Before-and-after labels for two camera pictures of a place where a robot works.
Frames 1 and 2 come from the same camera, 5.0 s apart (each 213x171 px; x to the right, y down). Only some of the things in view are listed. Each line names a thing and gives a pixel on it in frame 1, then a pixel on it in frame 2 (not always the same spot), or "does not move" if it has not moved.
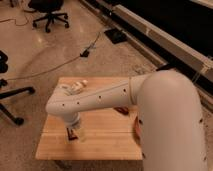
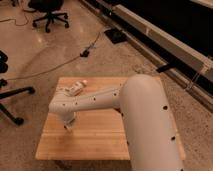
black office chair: x=51 y=7 does not move
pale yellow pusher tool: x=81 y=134 → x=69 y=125
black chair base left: x=3 y=84 does not move
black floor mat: x=116 y=36 does not move
